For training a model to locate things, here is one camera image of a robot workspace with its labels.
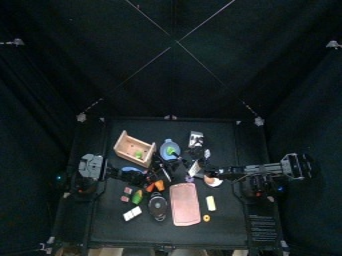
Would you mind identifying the white rectangular block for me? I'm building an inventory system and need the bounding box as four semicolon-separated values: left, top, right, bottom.
121;205;144;222

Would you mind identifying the brown and white toy bread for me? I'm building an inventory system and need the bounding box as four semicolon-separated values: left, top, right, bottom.
203;175;224;188

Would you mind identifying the open wooden box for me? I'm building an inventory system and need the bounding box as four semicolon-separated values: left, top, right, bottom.
112;130;157;169

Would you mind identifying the blue toy bowl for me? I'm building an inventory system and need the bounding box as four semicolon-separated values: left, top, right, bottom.
159;138;181;161

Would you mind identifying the blue toy plate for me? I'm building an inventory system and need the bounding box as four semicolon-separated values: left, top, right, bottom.
120;166;144;174

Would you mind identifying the white toy cleaver blade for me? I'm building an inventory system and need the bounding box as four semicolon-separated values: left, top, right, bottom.
187;160;203;178

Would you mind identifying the black toy ladle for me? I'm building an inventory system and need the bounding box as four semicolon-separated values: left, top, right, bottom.
169;150;194;168

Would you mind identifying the paring knife silver blade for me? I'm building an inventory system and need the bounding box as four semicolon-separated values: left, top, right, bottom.
159;165;173;183

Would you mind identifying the pink cutting board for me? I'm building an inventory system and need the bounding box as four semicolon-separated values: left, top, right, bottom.
168;182;203;228

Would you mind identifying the orange toy carrot piece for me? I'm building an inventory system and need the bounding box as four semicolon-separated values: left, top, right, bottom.
153;179;167;193

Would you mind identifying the yellow toy butter block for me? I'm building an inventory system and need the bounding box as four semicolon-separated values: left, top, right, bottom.
204;195;218;212

